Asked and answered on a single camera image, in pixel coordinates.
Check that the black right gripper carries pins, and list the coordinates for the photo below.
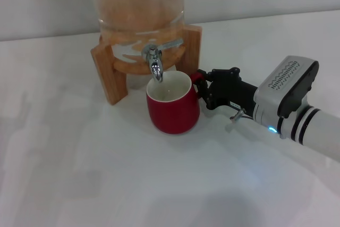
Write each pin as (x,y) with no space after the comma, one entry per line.
(233,94)

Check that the chrome faucet with lever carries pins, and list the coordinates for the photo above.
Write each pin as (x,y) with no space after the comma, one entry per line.
(156,66)

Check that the wooden dispenser stand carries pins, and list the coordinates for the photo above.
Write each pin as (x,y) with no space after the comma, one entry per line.
(190,49)

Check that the clear glass drink dispenser jar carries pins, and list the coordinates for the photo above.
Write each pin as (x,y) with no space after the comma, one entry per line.
(138,1)

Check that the red cup with white inside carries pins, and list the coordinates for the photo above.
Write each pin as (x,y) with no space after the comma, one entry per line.
(172,115)

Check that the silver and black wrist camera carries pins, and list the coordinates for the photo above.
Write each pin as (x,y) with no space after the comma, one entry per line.
(289,83)

